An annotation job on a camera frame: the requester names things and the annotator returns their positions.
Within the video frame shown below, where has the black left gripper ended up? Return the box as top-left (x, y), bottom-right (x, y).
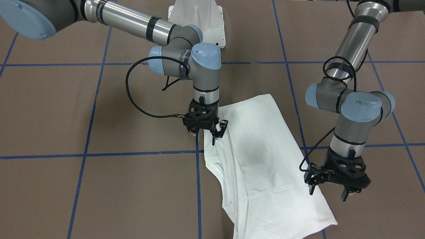
top-left (304, 148), bottom-right (371, 201)

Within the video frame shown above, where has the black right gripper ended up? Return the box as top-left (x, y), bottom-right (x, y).
top-left (182, 100), bottom-right (229, 146)

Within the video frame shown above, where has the white long-sleeve printed shirt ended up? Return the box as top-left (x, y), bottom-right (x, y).
top-left (204, 94), bottom-right (338, 239)

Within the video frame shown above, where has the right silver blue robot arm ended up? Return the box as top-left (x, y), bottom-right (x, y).
top-left (0, 0), bottom-right (228, 144)

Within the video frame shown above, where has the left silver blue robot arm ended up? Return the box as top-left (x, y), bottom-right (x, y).
top-left (299, 0), bottom-right (424, 201)

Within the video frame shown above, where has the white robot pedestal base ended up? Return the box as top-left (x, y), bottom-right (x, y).
top-left (168, 0), bottom-right (226, 48)

